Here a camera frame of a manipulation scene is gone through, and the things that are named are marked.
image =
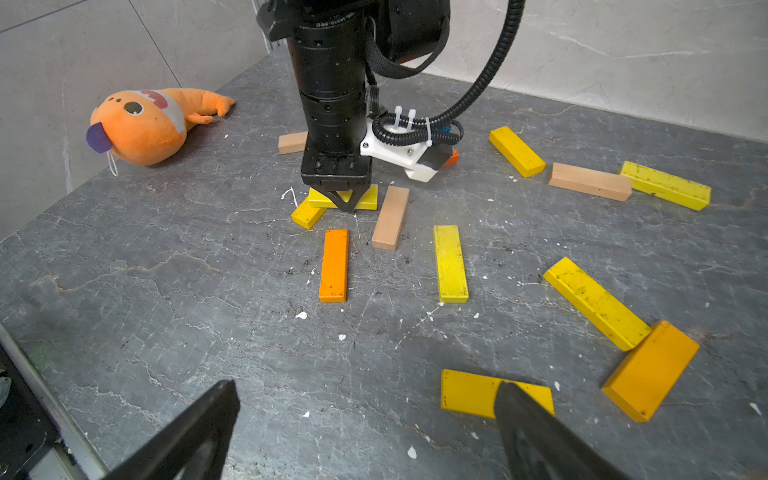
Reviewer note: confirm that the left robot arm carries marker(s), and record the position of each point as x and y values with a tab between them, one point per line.
402	38

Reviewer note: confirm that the orange block lower centre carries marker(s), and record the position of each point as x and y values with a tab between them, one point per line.
334	272

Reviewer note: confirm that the yellow-green block top right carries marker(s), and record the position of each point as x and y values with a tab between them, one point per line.
666	186

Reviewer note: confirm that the orange block upper centre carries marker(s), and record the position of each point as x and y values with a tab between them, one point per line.
453	159

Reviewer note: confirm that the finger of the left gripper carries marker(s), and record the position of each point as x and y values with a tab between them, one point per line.
327	200
355	197

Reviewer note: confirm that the yellow-green block centre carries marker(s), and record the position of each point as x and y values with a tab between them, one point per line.
452	281

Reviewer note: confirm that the orange block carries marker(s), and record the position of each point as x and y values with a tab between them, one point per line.
334	272
453	159

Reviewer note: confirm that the yellow block bottom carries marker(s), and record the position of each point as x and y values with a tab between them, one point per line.
475	394

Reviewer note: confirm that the orange plush toy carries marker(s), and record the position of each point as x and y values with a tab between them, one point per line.
148	126

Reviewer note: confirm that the yellow block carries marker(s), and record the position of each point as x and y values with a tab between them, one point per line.
612	318
369	201
517	152
475	394
307	215

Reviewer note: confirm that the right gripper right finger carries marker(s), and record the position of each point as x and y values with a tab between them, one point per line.
538	446

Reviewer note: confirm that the orange-yellow block right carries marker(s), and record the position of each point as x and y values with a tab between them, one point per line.
647	374

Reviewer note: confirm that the yellow block top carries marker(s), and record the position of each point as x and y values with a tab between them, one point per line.
517	152

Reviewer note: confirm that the tan block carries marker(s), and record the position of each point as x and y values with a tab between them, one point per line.
391	217
591	182
292	143

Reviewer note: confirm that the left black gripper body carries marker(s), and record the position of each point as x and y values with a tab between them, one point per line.
329	66

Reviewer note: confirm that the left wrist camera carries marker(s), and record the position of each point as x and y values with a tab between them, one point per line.
419	161

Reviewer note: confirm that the aluminium rail frame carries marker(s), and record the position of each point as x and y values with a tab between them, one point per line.
39	437

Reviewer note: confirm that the yellow-green block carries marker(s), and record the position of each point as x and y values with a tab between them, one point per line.
666	186
452	281

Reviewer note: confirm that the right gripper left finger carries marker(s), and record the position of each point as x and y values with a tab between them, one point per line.
194	445

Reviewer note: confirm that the tan block top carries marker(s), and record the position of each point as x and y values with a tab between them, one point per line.
591	182

